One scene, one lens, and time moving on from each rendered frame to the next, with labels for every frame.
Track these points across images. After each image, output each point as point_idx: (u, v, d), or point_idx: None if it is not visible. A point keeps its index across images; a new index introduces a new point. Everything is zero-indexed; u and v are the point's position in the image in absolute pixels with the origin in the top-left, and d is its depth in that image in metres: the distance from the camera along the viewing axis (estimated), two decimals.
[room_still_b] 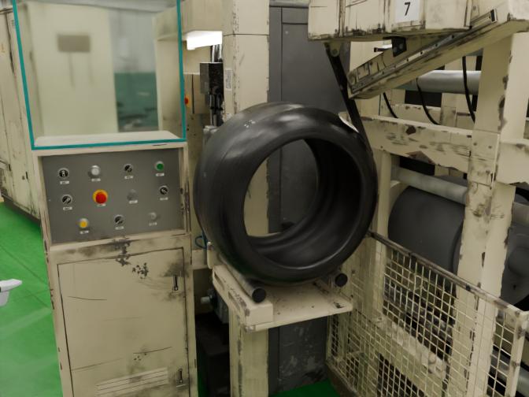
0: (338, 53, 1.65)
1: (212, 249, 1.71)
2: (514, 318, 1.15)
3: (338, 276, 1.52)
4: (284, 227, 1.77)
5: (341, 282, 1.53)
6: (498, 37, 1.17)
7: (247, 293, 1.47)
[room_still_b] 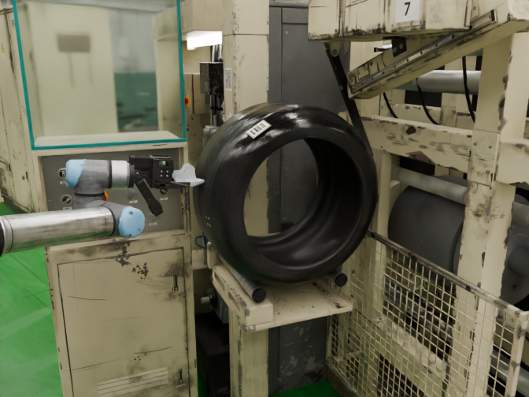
0: (338, 53, 1.65)
1: (212, 249, 1.71)
2: (514, 318, 1.15)
3: (345, 276, 1.53)
4: (284, 227, 1.77)
5: (340, 280, 1.52)
6: (498, 37, 1.17)
7: (253, 281, 1.47)
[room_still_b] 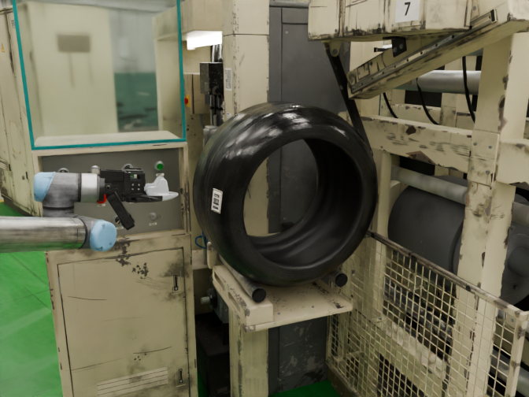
0: (338, 53, 1.65)
1: (212, 249, 1.71)
2: (514, 318, 1.15)
3: (338, 277, 1.52)
4: (284, 227, 1.77)
5: (342, 282, 1.53)
6: (498, 37, 1.17)
7: (246, 288, 1.46)
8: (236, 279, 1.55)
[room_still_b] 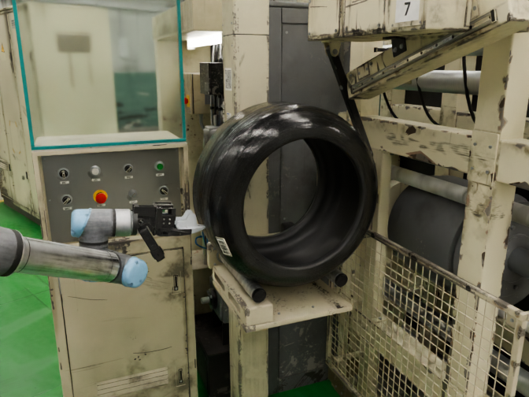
0: (338, 53, 1.65)
1: (212, 249, 1.71)
2: (514, 318, 1.15)
3: (338, 276, 1.52)
4: (284, 227, 1.77)
5: (341, 282, 1.53)
6: (498, 37, 1.17)
7: (248, 283, 1.46)
8: (236, 275, 1.55)
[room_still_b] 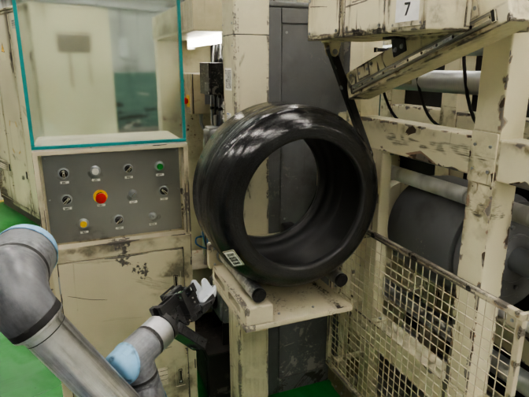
0: (338, 53, 1.65)
1: (212, 249, 1.71)
2: (514, 318, 1.15)
3: (346, 280, 1.53)
4: (284, 227, 1.77)
5: (341, 279, 1.52)
6: (498, 37, 1.17)
7: None
8: None
